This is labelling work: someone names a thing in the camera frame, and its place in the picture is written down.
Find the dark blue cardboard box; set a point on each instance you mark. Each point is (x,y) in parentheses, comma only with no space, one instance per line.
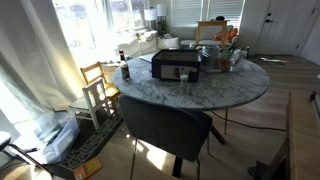
(176,66)

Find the small glass jar white lid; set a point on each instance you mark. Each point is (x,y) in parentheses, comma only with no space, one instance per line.
(183,84)

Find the grey upholstered chair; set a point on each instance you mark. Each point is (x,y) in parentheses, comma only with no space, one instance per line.
(160,128)

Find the dark sauce bottle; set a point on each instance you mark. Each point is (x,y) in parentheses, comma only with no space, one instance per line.
(125,68)

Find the white round ottoman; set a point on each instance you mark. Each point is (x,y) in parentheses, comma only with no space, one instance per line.
(168,42)

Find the white sofa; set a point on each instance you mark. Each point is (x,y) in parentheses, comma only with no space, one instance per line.
(138,43)

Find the clear plastic container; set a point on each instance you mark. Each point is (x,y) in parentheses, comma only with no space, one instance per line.
(204,61)

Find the small natural wooden chair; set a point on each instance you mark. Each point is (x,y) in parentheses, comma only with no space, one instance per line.
(100,75)

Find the small white wooden chair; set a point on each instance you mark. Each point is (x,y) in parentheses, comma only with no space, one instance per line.
(95,98)

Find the black table leg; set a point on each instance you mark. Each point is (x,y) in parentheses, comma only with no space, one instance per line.
(216,133)

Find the white shade table lamp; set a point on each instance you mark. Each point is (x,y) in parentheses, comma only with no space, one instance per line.
(161,11)
(150,15)

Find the clear plastic bag with items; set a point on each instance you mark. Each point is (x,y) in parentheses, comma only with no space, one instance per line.
(230,58)

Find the yellow wooden high chair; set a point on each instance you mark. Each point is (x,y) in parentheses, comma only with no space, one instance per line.
(211,28)

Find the dark patterned floor mat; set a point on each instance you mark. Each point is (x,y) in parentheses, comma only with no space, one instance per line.
(93,140)

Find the orange plush toy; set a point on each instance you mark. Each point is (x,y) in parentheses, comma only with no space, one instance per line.
(228,34)

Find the orange cardboard package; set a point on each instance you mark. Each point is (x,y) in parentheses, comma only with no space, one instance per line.
(87,168)

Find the clear plastic storage bin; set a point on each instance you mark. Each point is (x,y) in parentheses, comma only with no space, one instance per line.
(61,140)

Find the white curtain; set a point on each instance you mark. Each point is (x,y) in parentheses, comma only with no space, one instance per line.
(33,50)

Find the wooden sideboard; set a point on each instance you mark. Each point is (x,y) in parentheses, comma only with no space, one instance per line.
(305,140)

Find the black stool with metal legs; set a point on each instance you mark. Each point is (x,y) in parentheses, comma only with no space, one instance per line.
(10,146)

